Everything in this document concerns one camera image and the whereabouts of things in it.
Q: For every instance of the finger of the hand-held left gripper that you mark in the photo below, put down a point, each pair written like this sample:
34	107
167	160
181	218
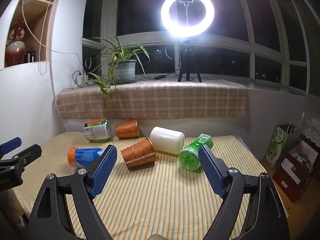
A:
10	145
27	153

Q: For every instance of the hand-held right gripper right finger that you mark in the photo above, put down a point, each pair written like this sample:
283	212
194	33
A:
211	173

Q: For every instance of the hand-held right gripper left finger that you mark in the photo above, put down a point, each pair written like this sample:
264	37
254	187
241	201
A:
103	171

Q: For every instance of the orange patterned paper cup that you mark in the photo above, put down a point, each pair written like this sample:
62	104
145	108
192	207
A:
127	129
138	155

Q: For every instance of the white plastic cup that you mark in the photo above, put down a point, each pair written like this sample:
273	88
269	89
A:
167	140

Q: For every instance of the green plastic bottle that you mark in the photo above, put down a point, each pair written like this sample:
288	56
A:
191	156

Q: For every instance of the striped table cloth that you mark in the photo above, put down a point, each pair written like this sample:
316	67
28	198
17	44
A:
162	200

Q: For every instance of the green paper bag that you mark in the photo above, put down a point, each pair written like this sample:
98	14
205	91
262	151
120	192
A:
277	147

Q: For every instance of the red cardboard box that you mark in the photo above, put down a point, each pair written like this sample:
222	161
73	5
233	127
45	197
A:
290	177

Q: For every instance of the plaid cloth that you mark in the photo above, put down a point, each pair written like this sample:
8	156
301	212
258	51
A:
162	100

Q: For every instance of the dark bottle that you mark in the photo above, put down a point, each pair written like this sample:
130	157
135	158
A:
31	55

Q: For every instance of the white power strip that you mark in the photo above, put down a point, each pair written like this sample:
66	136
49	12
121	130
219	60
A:
83	78

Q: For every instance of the red and white vase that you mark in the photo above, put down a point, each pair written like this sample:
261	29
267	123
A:
15	51

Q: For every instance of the potted spider plant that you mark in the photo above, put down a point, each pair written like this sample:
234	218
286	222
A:
126	71

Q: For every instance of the white lace cloth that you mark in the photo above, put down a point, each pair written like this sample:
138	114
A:
311	127

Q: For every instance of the black tripod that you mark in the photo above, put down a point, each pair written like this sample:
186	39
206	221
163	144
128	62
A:
187	60

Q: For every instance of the wooden shelf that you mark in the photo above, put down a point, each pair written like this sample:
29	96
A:
41	22

